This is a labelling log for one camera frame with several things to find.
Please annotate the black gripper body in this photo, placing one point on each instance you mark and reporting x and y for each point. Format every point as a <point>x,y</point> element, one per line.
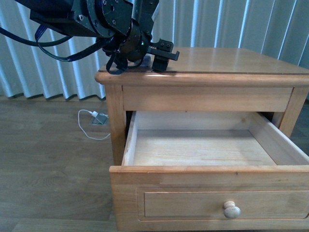
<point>132,47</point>

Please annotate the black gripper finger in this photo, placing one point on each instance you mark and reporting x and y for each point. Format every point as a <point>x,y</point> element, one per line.
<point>162,51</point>

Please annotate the wooden drawer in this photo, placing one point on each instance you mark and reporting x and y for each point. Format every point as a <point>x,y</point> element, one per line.
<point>179,168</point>

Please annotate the round wooden drawer knob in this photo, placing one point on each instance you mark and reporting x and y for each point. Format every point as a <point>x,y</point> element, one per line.
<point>231,211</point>

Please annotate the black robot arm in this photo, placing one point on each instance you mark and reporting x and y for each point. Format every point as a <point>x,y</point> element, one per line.
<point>122,29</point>

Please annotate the wooden nightstand cabinet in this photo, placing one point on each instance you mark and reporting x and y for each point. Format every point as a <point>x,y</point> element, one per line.
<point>207,79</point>

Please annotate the white floor plug adapter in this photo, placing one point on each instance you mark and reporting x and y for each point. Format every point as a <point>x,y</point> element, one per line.
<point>93,113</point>

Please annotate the metal floor outlet box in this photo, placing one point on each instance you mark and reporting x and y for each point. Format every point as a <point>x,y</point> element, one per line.
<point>101,119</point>

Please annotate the grey pleated curtain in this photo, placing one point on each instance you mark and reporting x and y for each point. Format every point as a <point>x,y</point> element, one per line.
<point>276,28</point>

